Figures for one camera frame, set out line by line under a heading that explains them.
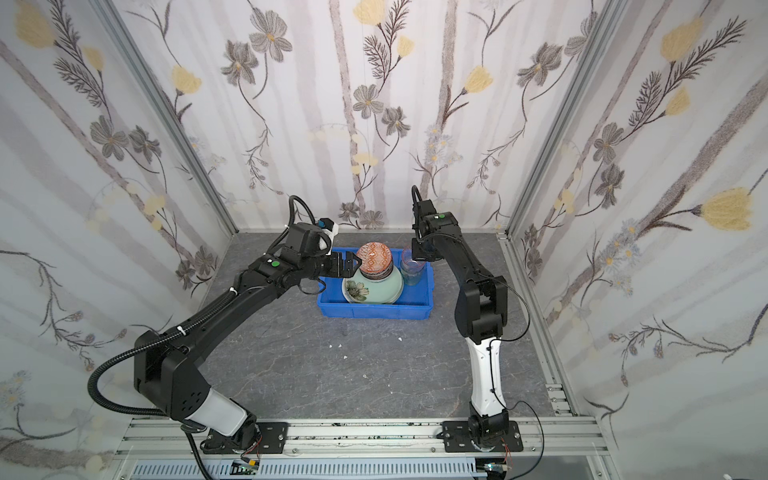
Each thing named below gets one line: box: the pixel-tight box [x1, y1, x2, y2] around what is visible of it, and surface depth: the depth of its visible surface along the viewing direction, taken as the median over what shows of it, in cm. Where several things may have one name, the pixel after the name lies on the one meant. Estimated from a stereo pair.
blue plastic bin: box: [317, 247, 435, 320], surface depth 97 cm
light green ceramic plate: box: [342, 267, 405, 304], surface depth 100 cm
